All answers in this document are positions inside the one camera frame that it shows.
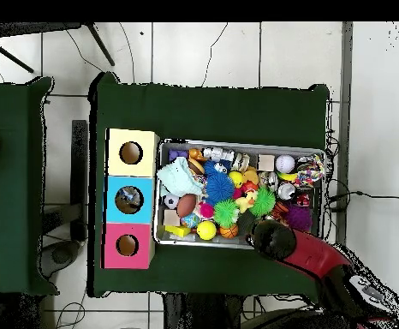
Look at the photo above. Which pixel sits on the mint green cloth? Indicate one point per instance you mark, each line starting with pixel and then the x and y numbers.
pixel 180 178

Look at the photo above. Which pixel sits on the silver toy robot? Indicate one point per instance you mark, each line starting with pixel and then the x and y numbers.
pixel 218 154

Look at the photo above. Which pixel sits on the green spiky ball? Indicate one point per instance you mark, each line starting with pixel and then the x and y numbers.
pixel 264 202

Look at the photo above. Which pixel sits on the clear bottle with blue label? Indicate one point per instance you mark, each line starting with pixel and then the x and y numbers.
pixel 128 196

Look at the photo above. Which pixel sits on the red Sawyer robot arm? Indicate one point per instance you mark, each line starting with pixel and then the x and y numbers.
pixel 316 255

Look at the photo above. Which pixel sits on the wooden box with three holes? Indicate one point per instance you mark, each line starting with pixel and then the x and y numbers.
pixel 148 168

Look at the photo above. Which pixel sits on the shallow metal mesh bin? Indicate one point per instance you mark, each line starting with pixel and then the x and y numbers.
pixel 251 150

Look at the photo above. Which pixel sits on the toy hamburger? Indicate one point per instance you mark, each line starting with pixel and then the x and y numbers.
pixel 196 166

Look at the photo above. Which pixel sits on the blue spiky ball with eyes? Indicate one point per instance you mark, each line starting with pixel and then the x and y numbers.
pixel 216 167

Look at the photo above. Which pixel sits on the small soccer ball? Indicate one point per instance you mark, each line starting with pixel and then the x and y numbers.
pixel 171 201

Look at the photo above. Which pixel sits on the yellow foam ball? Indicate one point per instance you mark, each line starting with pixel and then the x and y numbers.
pixel 206 229

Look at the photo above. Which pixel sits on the yellow plush duck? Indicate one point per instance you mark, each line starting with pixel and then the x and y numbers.
pixel 245 202

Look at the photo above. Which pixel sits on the purple spiky ball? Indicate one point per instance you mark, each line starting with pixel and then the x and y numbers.
pixel 298 217

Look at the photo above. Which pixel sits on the black panel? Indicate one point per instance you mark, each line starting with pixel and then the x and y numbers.
pixel 79 171

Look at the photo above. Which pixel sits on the grey stand base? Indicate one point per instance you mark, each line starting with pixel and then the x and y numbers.
pixel 60 257

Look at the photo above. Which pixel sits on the dark green side table cloth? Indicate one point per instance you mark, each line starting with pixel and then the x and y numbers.
pixel 11 240

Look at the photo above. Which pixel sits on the black tripod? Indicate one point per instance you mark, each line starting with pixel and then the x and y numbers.
pixel 31 28

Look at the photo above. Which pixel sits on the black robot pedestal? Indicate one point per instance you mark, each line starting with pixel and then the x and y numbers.
pixel 199 313

